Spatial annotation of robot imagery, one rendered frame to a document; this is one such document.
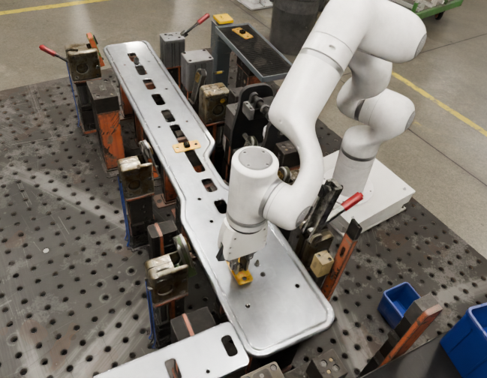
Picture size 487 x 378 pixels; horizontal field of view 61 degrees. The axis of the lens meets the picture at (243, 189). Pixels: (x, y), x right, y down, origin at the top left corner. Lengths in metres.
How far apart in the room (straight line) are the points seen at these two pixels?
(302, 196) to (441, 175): 2.50
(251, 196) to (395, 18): 0.45
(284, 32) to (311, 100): 3.26
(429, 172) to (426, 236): 1.52
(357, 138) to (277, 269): 0.56
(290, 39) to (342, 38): 3.23
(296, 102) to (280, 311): 0.46
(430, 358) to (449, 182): 2.27
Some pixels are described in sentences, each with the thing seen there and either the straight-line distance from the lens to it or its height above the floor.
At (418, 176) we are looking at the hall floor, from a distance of 3.08.
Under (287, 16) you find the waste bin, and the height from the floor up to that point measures 0.36.
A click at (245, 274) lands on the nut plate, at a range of 0.98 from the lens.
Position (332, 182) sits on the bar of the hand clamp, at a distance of 0.94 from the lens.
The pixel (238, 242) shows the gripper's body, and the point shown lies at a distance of 0.86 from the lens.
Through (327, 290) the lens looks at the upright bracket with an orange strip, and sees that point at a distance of 1.08.
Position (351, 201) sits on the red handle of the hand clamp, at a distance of 1.02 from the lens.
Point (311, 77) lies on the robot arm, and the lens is 0.77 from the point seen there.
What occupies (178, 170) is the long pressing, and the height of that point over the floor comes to 1.00.
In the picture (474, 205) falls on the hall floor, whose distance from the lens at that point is 3.08.
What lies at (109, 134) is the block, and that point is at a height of 0.87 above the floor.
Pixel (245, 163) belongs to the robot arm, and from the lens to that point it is 0.72.
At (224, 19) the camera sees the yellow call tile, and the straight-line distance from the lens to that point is 1.70.
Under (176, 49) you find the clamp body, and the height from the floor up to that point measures 1.02.
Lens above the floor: 1.83
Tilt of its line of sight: 45 degrees down
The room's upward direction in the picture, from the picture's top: 8 degrees clockwise
